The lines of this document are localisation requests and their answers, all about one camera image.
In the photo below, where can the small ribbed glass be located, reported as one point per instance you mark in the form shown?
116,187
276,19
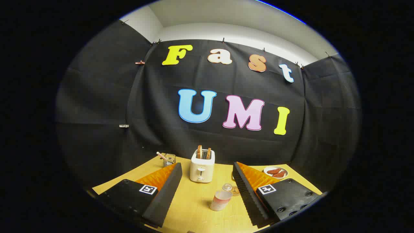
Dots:
170,160

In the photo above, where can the white oval plate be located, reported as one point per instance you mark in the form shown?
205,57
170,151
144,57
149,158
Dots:
268,175

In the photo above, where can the red-brown food piece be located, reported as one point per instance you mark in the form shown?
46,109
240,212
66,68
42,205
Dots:
279,174
274,171

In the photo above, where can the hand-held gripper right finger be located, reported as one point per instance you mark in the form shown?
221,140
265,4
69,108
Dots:
249,194

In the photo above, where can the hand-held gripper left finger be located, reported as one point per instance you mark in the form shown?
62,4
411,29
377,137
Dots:
165,197

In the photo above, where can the cream toaster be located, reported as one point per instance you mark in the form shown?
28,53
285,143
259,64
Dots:
202,168

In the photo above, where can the round wooden coaster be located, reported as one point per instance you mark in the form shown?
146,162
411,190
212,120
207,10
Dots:
236,191

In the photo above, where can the toasted bread slice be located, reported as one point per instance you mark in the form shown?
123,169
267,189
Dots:
199,151
208,153

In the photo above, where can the pink straw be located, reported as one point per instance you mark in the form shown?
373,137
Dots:
160,154

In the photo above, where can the clear plastic juice bottle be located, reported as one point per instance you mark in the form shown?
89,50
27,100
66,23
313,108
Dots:
220,199

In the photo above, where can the wooden table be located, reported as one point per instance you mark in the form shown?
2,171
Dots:
194,207

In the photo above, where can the black backdrop cloth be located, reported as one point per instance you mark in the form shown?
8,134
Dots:
155,106

